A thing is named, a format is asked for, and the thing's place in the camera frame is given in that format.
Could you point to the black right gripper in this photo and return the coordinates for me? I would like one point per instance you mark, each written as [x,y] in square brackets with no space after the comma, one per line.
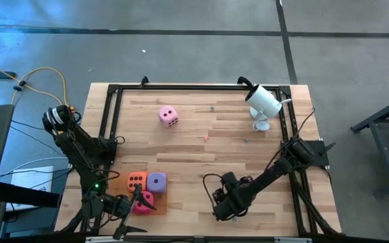
[231,204]

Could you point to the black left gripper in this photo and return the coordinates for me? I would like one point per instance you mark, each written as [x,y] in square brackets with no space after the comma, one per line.
[122,206]

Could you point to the red foam die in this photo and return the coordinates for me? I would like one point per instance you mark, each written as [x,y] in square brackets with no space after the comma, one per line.
[144,209]

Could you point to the orange plastic tray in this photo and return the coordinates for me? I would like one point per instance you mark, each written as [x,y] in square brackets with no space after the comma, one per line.
[162,206]

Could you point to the orange foam die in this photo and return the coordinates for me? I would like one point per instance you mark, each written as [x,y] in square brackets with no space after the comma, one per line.
[136,182]

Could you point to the purple foam die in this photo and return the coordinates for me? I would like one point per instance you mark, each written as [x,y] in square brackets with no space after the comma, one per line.
[157,182]

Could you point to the pink foam die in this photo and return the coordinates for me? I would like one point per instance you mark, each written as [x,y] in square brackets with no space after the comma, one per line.
[167,114]

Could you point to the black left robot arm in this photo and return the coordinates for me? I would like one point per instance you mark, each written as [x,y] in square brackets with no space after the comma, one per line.
[79,145]

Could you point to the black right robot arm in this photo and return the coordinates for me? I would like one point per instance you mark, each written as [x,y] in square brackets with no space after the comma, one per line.
[272,172]

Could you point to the white paper sheet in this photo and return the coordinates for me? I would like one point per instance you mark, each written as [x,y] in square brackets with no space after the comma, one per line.
[32,179]

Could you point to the black beam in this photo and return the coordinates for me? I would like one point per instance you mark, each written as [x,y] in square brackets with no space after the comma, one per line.
[25,195]

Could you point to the black curved clamp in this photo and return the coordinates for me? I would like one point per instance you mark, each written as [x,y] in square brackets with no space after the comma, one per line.
[144,81]
[244,81]

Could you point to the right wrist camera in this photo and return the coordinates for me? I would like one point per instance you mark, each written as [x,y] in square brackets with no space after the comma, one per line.
[231,179]

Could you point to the silver bracket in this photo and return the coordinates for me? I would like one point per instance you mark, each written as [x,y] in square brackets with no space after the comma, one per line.
[292,240]
[103,239]

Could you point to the white camera on stand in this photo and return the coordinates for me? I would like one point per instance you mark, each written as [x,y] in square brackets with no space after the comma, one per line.
[263,99]

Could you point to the black aluminium table frame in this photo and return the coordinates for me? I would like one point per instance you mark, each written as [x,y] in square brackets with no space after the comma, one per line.
[198,87]

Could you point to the black cart frame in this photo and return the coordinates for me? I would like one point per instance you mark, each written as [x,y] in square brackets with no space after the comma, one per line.
[383,118]

